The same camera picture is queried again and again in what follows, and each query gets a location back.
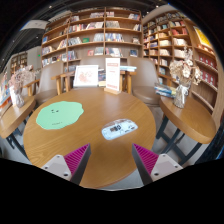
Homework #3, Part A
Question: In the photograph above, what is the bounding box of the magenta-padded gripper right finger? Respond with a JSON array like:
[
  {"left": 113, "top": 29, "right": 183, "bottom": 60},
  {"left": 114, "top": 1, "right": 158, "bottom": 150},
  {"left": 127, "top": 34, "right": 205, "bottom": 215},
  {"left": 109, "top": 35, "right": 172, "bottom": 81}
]
[{"left": 131, "top": 143, "right": 184, "bottom": 186}]

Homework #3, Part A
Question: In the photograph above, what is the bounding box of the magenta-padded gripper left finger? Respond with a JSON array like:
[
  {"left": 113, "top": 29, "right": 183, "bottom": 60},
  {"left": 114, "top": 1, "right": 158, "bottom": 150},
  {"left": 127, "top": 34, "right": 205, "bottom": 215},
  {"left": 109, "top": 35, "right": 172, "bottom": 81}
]
[{"left": 41, "top": 143, "right": 92, "bottom": 186}]

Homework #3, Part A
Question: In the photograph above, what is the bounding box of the transparent computer mouse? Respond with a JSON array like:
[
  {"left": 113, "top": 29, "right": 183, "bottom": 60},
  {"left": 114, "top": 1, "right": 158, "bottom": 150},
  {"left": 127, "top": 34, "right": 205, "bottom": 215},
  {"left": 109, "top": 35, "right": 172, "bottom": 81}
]
[{"left": 101, "top": 118, "right": 139, "bottom": 141}]

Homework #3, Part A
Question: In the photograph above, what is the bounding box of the green blob-shaped mouse pad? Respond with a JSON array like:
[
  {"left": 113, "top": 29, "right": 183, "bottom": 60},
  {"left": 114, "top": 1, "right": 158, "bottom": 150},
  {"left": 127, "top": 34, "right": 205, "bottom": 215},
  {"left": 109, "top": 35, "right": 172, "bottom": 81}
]
[{"left": 35, "top": 100, "right": 85, "bottom": 131}]

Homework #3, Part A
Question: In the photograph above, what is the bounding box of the round wooden side table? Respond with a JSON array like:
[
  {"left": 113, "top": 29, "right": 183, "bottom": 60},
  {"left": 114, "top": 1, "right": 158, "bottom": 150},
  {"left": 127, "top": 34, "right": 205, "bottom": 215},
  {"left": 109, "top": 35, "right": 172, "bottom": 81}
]
[
  {"left": 0, "top": 95, "right": 37, "bottom": 158},
  {"left": 155, "top": 95, "right": 218, "bottom": 166}
]

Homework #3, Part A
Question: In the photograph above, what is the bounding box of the colourful book stack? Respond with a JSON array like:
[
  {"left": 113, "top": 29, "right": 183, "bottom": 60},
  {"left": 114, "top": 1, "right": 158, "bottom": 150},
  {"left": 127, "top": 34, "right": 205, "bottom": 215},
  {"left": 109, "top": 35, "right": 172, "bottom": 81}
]
[{"left": 153, "top": 82, "right": 177, "bottom": 99}]

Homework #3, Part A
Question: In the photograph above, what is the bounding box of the brown padded chair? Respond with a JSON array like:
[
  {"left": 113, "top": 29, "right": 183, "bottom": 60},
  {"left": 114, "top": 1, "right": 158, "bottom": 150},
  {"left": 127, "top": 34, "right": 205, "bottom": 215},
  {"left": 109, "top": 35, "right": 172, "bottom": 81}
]
[
  {"left": 34, "top": 61, "right": 68, "bottom": 105},
  {"left": 51, "top": 54, "right": 134, "bottom": 95},
  {"left": 126, "top": 56, "right": 162, "bottom": 108}
]

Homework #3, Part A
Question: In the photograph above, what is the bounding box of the white framed picture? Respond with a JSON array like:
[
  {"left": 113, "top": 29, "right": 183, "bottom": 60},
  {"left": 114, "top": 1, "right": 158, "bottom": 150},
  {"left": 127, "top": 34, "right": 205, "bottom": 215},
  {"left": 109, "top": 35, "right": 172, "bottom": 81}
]
[{"left": 72, "top": 64, "right": 100, "bottom": 89}]

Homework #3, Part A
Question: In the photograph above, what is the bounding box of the dark cover book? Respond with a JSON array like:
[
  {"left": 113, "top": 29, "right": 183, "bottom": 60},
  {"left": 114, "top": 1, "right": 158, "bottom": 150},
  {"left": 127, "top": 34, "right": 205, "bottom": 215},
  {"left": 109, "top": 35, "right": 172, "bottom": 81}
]
[{"left": 97, "top": 69, "right": 107, "bottom": 88}]

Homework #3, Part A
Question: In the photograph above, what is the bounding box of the white sign on wooden base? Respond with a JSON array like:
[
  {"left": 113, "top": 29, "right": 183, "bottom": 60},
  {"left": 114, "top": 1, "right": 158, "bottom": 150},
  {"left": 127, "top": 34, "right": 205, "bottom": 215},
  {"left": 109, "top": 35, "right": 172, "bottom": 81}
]
[{"left": 104, "top": 57, "right": 122, "bottom": 96}]

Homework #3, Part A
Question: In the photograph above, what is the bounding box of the light blue book stack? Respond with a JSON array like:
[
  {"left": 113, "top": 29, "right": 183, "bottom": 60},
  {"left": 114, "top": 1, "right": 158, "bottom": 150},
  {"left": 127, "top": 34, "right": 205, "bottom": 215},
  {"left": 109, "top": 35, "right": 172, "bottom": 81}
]
[{"left": 119, "top": 65, "right": 138, "bottom": 73}]

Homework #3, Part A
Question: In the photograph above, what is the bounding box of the small distant bookshelf unit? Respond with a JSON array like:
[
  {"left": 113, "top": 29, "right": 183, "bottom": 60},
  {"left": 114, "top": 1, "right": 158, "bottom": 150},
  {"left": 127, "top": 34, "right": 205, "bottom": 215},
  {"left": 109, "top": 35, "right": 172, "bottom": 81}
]
[{"left": 9, "top": 51, "right": 28, "bottom": 76}]

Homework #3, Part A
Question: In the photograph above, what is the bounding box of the tall wooden bookshelf unit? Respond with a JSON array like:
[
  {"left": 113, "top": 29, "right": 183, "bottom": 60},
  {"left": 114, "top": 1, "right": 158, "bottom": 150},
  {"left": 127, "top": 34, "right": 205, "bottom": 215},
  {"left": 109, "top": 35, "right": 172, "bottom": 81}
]
[{"left": 142, "top": 9, "right": 224, "bottom": 128}]

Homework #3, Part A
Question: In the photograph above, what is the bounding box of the wide wooden bookshelf unit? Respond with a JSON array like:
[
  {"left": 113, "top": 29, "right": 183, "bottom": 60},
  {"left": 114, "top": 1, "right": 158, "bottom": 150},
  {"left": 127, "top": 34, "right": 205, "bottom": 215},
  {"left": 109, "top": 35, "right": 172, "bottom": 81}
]
[{"left": 40, "top": 6, "right": 144, "bottom": 73}]

